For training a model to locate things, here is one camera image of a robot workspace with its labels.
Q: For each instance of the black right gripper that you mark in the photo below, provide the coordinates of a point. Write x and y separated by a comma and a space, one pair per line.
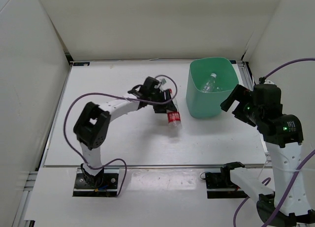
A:
242, 95

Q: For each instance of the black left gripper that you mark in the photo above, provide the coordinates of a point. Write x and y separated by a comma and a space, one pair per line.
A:
161, 92

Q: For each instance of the clear red-label water bottle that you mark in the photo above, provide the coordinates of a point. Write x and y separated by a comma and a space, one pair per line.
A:
172, 112

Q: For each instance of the clear white-label plastic bottle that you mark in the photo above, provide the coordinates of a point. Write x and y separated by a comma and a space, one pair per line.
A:
209, 85

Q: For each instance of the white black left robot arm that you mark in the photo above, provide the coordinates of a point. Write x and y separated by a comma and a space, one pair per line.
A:
92, 125

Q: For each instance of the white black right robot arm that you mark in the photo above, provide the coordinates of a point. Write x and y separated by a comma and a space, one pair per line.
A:
287, 204

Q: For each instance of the green plastic bin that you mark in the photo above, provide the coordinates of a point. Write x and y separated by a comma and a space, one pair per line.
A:
206, 105

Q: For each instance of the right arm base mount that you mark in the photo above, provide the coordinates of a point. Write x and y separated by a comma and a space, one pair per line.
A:
217, 188

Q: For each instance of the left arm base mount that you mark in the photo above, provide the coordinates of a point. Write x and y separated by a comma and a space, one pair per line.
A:
105, 186

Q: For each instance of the aluminium table edge rail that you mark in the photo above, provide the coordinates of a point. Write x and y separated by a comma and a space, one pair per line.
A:
204, 166

